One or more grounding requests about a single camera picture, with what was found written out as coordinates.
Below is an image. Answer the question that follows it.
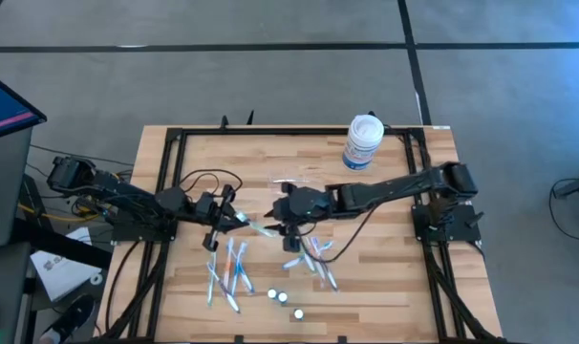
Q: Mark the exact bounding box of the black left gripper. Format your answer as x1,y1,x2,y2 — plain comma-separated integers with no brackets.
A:
191,183,251,253

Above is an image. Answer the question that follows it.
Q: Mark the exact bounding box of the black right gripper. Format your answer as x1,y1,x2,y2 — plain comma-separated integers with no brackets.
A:
263,183,338,253

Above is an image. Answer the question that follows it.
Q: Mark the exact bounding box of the green toothbrush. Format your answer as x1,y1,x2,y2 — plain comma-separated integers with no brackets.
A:
300,236,318,274
244,218,278,239
206,250,219,308

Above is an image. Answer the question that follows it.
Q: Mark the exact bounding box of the blue toothbrush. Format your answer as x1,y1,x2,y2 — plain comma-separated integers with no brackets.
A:
282,240,335,271
230,241,249,297
238,269,256,295

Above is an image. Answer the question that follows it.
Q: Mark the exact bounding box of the orange toothbrush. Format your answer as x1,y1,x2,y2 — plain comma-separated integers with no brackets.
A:
310,236,340,292
222,237,235,293

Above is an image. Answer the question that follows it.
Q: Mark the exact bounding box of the white toothbrush in clear wrapper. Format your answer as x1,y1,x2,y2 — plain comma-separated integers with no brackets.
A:
206,261,242,315

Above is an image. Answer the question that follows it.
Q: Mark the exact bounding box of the white disinfecting wipes canister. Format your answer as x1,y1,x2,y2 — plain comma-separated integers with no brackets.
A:
341,113,385,172

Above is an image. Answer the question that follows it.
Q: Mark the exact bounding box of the black side table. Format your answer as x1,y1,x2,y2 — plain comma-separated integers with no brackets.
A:
0,174,113,344

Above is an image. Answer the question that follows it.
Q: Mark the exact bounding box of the white printed paper sheet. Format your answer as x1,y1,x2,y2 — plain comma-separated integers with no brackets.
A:
30,226,104,303

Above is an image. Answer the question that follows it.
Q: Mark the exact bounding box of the person's shoe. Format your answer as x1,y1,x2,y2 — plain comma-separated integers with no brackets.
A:
38,293,97,344

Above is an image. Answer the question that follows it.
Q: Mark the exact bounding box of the monitor at left edge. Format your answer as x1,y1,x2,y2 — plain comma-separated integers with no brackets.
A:
0,126,35,249

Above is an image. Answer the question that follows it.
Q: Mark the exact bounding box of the blue-screen monitor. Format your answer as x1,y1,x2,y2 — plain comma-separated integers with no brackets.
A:
0,69,48,142

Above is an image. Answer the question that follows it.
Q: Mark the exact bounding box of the grey stand foot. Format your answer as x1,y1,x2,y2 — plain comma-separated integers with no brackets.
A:
554,171,579,202

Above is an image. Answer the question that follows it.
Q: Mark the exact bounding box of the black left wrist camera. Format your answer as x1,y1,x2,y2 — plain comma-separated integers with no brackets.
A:
196,191,219,219

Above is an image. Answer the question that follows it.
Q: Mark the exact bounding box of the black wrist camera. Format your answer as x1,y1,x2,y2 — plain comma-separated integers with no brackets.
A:
296,188,330,216
196,191,219,219

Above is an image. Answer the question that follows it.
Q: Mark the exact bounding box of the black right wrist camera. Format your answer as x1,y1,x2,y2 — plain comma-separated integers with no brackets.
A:
296,188,330,216

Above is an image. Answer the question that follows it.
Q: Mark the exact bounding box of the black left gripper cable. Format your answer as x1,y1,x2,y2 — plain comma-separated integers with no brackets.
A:
178,168,244,202

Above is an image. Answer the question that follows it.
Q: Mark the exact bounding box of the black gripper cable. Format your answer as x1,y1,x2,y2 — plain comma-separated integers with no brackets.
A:
296,204,384,264
178,168,244,202

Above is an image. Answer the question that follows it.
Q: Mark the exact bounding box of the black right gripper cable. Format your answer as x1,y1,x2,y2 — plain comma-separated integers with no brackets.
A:
296,204,384,264

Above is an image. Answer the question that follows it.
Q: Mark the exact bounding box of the black aluminium table frame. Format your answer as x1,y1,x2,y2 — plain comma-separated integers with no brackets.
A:
126,109,504,344

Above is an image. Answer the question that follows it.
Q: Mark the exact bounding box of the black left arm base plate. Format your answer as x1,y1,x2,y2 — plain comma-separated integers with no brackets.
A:
110,217,179,243

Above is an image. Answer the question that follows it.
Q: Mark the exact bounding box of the yellow cable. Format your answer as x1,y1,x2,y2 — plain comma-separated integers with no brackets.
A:
16,203,102,224

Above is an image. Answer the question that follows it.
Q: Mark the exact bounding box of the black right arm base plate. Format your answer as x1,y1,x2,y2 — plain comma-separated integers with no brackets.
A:
412,204,482,243

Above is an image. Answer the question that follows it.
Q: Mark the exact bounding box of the black floor cable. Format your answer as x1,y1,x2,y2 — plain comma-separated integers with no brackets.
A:
549,177,579,243

